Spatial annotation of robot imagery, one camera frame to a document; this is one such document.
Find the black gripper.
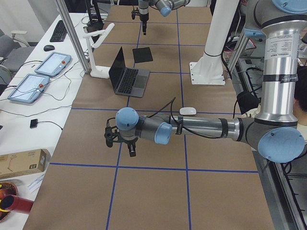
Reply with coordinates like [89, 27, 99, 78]
[140, 13, 149, 35]
[118, 134, 138, 157]

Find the black mouse pad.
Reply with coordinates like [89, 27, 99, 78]
[132, 47, 153, 63]

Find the grey laptop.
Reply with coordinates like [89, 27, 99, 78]
[109, 47, 150, 98]

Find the white computer mouse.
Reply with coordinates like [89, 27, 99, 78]
[179, 107, 197, 115]

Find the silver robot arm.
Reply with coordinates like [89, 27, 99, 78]
[131, 0, 190, 35]
[115, 0, 307, 163]

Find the white desk lamp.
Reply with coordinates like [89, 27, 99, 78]
[83, 23, 115, 79]

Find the black desk mouse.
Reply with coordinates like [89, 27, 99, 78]
[43, 45, 55, 52]

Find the black keyboard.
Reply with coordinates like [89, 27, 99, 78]
[49, 20, 67, 42]

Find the far teach pendant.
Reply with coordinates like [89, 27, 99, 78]
[35, 52, 71, 77]

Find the teach pendant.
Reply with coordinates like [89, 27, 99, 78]
[35, 52, 71, 77]
[7, 74, 50, 104]

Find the small black device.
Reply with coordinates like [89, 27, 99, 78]
[30, 119, 38, 128]

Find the cardboard box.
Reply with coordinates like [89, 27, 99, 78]
[0, 149, 50, 179]

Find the near teach pendant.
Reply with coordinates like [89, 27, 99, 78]
[7, 74, 50, 104]

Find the red cylinder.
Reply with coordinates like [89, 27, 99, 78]
[0, 195, 34, 214]

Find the person in cream hoodie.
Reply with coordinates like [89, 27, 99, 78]
[293, 66, 307, 143]

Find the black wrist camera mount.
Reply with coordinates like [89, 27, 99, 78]
[131, 7, 139, 20]

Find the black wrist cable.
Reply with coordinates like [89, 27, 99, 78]
[148, 97, 224, 139]

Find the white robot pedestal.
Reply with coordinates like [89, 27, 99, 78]
[189, 0, 239, 85]

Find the aluminium frame post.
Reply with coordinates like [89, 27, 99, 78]
[54, 0, 90, 73]

